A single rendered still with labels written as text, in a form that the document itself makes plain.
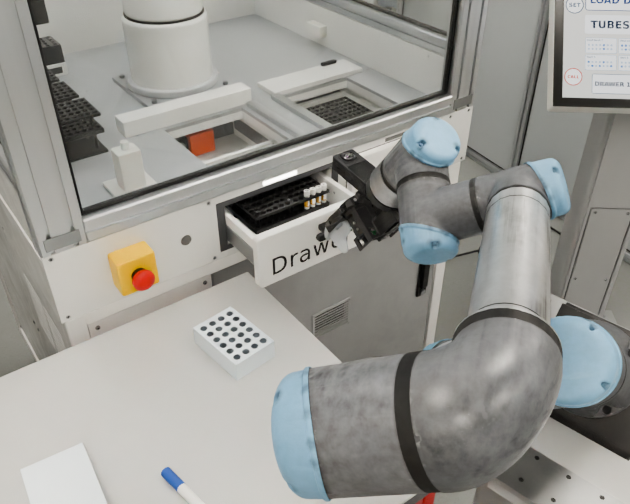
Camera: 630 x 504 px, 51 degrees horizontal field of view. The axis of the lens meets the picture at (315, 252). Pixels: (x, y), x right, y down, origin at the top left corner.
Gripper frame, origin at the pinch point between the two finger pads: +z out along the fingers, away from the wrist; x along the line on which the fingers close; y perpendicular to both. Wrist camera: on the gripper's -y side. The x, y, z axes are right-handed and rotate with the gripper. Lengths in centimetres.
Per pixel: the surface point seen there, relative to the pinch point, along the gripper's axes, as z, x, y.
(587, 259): 38, 92, 28
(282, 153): 4.6, 0.7, -19.3
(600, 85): -6, 77, -5
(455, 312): 96, 85, 23
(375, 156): 9.4, 23.4, -13.8
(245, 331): 8.5, -21.5, 8.5
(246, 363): 6.1, -24.9, 13.9
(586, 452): -17, 8, 51
